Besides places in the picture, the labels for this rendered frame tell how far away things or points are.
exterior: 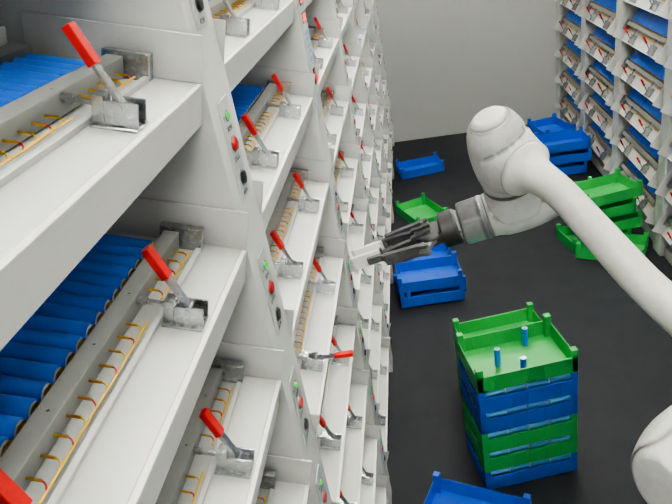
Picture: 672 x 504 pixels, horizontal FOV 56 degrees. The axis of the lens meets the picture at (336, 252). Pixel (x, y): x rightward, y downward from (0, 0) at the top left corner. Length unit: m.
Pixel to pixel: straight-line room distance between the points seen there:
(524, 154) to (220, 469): 0.71
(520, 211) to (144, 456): 0.90
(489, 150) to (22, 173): 0.82
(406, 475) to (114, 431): 1.78
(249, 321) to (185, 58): 0.33
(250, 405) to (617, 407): 1.83
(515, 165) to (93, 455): 0.83
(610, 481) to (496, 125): 1.41
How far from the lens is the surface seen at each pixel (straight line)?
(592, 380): 2.60
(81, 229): 0.45
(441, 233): 1.28
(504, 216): 1.26
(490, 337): 2.07
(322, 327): 1.31
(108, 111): 0.56
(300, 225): 1.27
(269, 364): 0.86
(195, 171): 0.75
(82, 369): 0.57
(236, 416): 0.83
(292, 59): 1.41
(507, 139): 1.13
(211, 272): 0.73
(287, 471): 1.00
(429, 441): 2.36
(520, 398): 1.98
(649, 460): 0.90
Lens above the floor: 1.67
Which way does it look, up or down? 27 degrees down
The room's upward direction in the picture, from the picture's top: 11 degrees counter-clockwise
